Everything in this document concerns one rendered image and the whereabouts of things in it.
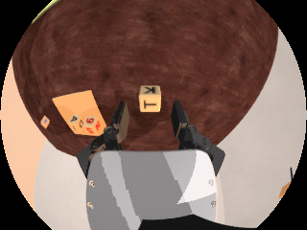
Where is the orange flat mat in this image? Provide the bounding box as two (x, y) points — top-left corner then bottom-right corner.
(52, 90), (106, 136)

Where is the orange letter block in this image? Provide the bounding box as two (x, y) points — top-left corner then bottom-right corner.
(41, 116), (50, 128)
(83, 116), (101, 135)
(68, 114), (84, 132)
(139, 85), (161, 112)

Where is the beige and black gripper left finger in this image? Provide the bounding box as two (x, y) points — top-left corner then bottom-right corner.
(77, 101), (130, 179)

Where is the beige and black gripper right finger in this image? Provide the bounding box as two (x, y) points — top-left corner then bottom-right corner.
(171, 101), (225, 176)

